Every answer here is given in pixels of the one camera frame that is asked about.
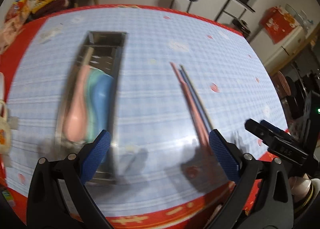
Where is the dark red cloth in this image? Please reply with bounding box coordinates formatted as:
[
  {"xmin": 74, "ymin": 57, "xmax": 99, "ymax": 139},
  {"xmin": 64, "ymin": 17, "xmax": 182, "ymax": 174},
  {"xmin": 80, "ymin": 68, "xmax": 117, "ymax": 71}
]
[{"xmin": 32, "ymin": 0, "xmax": 70, "ymax": 19}]

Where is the black pot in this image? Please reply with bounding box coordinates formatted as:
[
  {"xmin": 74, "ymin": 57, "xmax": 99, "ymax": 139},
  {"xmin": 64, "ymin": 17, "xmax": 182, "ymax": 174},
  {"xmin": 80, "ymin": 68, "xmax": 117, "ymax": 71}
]
[{"xmin": 231, "ymin": 17, "xmax": 252, "ymax": 38}]

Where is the blue spoon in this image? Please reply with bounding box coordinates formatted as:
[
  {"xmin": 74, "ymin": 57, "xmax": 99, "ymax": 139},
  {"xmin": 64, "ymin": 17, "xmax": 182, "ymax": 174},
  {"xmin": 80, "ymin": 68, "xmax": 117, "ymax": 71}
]
[{"xmin": 92, "ymin": 73, "xmax": 116, "ymax": 142}]

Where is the brown round stool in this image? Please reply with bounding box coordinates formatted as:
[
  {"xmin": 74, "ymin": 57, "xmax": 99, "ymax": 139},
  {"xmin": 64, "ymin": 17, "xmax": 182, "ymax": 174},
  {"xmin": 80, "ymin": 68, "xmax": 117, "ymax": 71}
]
[{"xmin": 275, "ymin": 71, "xmax": 293, "ymax": 99}]

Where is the blue chopstick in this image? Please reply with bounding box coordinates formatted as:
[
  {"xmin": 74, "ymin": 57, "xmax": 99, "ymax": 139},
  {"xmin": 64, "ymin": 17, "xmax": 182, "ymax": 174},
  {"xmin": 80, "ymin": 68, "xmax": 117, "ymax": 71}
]
[{"xmin": 178, "ymin": 68, "xmax": 212, "ymax": 134}]

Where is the teal spoon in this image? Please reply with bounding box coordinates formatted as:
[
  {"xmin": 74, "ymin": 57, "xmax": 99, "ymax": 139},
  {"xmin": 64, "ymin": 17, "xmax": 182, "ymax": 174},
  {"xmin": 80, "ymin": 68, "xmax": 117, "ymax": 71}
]
[{"xmin": 85, "ymin": 69, "xmax": 105, "ymax": 144}]

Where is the cream mug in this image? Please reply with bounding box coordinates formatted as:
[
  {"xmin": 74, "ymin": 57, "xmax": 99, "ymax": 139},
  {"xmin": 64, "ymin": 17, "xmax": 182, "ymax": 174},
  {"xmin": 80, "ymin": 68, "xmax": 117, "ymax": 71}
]
[{"xmin": 0, "ymin": 99, "xmax": 13, "ymax": 154}]

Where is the peach snack packet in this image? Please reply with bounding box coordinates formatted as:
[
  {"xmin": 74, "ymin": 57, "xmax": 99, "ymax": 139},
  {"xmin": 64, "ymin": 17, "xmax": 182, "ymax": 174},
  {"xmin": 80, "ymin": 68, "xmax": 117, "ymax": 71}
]
[{"xmin": 0, "ymin": 22, "xmax": 25, "ymax": 54}]

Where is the pink chopstick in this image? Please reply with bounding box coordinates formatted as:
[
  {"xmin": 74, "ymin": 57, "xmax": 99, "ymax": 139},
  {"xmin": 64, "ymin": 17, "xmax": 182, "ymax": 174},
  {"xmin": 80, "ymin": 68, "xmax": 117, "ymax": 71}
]
[
  {"xmin": 170, "ymin": 62, "xmax": 209, "ymax": 149},
  {"xmin": 180, "ymin": 81, "xmax": 214, "ymax": 155}
]

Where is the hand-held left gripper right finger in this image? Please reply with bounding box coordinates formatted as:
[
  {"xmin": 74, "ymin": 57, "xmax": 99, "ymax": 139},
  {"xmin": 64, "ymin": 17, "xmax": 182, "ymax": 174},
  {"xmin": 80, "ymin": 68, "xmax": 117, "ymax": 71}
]
[{"xmin": 204, "ymin": 129, "xmax": 294, "ymax": 229}]

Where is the orange red snack packet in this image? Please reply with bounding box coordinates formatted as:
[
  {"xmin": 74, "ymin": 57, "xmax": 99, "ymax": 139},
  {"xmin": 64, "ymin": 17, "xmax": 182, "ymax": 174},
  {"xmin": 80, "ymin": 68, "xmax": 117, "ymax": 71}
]
[{"xmin": 6, "ymin": 0, "xmax": 33, "ymax": 25}]

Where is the white cabinet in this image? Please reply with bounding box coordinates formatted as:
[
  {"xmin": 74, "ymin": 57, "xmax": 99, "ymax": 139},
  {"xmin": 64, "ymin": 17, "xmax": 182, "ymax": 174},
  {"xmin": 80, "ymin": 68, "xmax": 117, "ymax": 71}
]
[{"xmin": 262, "ymin": 25, "xmax": 320, "ymax": 69}]

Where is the red gift box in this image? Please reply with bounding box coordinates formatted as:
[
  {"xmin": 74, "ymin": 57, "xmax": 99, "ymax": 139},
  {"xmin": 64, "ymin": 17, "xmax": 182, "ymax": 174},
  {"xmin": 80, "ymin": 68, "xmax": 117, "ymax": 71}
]
[{"xmin": 259, "ymin": 6, "xmax": 300, "ymax": 44}]

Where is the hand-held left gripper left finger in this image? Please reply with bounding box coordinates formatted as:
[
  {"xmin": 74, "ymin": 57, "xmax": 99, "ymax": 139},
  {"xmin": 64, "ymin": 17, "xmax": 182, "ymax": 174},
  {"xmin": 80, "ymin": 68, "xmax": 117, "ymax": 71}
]
[{"xmin": 26, "ymin": 129, "xmax": 112, "ymax": 229}]

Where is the blue checked tablecloth red border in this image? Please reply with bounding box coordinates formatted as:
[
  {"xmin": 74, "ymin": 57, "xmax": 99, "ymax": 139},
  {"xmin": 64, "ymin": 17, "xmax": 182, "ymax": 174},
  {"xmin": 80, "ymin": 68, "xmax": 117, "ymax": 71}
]
[{"xmin": 0, "ymin": 5, "xmax": 288, "ymax": 229}]

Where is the pink spoon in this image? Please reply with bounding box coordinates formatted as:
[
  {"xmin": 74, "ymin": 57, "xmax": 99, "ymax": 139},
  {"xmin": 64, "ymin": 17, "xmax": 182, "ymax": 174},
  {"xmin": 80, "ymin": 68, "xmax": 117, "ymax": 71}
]
[{"xmin": 62, "ymin": 65, "xmax": 92, "ymax": 143}]

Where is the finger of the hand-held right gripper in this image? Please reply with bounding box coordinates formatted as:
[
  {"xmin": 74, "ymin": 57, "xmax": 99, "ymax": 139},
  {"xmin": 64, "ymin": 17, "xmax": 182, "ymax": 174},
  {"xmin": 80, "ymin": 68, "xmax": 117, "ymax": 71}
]
[
  {"xmin": 260, "ymin": 119, "xmax": 292, "ymax": 140},
  {"xmin": 244, "ymin": 118, "xmax": 275, "ymax": 145}
]

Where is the green chopstick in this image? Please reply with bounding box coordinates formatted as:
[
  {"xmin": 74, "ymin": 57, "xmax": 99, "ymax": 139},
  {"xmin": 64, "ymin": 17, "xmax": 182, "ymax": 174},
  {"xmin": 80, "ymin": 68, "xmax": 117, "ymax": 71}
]
[{"xmin": 182, "ymin": 65, "xmax": 215, "ymax": 130}]

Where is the stainless steel utensil tray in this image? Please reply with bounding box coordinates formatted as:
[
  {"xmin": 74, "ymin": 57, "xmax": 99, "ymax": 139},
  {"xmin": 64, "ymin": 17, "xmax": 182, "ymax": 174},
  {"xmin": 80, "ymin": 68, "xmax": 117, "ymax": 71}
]
[{"xmin": 56, "ymin": 31, "xmax": 128, "ymax": 186}]

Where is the person's right hand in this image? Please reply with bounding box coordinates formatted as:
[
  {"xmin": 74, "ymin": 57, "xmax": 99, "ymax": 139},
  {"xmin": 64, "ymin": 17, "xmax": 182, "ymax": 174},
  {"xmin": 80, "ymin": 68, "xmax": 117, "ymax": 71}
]
[{"xmin": 289, "ymin": 176, "xmax": 313, "ymax": 203}]

